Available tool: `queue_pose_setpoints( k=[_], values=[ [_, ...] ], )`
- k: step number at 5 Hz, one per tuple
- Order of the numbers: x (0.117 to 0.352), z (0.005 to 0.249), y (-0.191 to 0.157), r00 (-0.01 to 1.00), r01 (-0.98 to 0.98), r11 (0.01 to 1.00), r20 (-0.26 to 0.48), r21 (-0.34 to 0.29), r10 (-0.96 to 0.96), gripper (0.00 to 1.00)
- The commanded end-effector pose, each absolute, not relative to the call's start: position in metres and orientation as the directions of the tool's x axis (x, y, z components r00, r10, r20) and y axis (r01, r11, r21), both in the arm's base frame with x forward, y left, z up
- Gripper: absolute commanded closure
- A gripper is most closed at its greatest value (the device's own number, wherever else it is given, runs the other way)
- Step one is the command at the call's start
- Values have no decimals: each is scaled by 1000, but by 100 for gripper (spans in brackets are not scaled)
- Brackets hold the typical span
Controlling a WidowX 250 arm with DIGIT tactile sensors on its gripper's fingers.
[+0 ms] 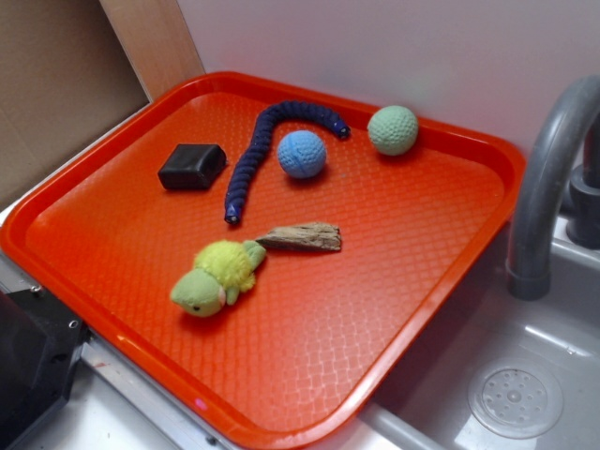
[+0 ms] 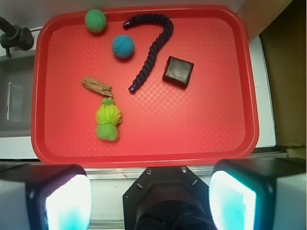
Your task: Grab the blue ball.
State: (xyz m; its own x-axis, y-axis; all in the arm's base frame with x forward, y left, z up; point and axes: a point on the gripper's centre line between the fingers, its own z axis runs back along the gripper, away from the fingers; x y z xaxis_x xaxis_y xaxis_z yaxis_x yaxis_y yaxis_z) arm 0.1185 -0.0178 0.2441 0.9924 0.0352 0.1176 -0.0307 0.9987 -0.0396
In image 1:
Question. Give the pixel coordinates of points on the green textured ball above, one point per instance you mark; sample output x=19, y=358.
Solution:
x=393, y=130

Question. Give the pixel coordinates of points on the black rectangular block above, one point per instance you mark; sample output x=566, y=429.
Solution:
x=192, y=166

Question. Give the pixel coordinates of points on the grey toy faucet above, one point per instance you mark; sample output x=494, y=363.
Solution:
x=557, y=151

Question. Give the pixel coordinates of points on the brown cardboard panel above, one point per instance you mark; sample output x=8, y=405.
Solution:
x=72, y=70

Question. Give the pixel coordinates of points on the dark grey faucet handle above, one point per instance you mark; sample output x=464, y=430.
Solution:
x=583, y=227

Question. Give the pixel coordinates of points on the grey plastic sink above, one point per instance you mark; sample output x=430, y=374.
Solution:
x=493, y=372

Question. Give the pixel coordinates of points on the green yellow plush bird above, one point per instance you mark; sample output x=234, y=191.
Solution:
x=220, y=273

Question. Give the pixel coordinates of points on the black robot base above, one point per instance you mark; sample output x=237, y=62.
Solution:
x=41, y=345

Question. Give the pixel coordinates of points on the orange plastic tray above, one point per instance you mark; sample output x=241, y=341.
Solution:
x=299, y=354

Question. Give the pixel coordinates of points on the brown wood piece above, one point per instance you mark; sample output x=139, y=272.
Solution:
x=313, y=236

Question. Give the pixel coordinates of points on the blue textured ball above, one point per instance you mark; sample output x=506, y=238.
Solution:
x=301, y=154

